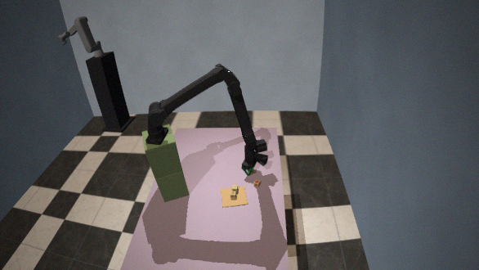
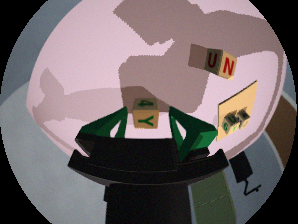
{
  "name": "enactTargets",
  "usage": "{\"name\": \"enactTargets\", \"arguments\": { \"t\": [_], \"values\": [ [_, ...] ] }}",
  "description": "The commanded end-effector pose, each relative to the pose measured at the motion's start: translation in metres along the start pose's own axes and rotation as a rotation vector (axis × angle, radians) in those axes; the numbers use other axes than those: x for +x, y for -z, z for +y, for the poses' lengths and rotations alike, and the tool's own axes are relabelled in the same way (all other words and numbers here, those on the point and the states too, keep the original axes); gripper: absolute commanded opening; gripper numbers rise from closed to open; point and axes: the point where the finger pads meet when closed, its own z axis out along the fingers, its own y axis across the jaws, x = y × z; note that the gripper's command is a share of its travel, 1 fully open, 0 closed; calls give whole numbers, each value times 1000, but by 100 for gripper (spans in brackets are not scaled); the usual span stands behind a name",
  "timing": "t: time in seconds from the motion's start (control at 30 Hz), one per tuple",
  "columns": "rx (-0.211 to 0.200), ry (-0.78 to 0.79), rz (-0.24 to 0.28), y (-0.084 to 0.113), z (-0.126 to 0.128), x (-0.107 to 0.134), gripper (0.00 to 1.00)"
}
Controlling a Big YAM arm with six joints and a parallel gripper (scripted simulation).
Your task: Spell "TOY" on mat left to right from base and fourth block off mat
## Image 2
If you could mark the tan flat mat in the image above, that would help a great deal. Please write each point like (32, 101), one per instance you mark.
(243, 100)

